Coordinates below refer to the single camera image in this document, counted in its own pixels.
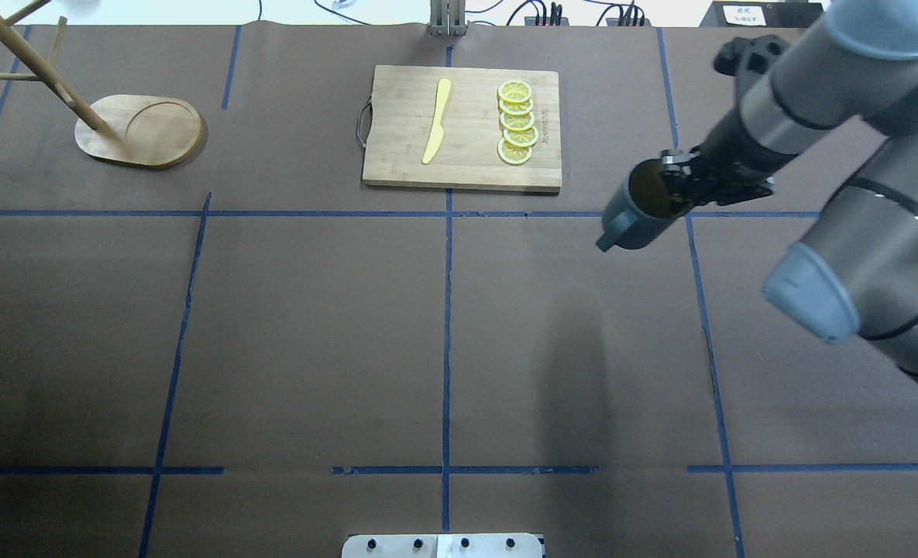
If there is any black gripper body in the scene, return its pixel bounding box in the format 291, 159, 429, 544
679, 151, 776, 208

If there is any dark teal ribbed mug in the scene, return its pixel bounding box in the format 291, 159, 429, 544
596, 159, 692, 252

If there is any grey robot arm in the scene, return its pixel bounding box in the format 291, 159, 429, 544
651, 1, 918, 384

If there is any wooden cup storage rack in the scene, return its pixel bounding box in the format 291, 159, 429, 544
0, 1, 206, 170

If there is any lemon slice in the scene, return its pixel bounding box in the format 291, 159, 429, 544
497, 139, 533, 166
498, 98, 534, 116
499, 111, 535, 132
504, 126, 539, 148
497, 79, 533, 105

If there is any black power box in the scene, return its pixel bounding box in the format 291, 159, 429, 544
699, 1, 826, 29

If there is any yellow plastic knife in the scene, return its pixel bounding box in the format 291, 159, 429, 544
421, 77, 452, 165

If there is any bamboo cutting board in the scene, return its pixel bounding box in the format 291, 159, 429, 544
362, 66, 562, 195

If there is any white pillar with base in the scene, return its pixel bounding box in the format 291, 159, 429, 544
341, 532, 546, 557

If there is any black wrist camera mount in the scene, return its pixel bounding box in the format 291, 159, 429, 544
711, 34, 791, 78

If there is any aluminium frame post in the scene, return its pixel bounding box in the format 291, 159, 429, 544
427, 0, 469, 36

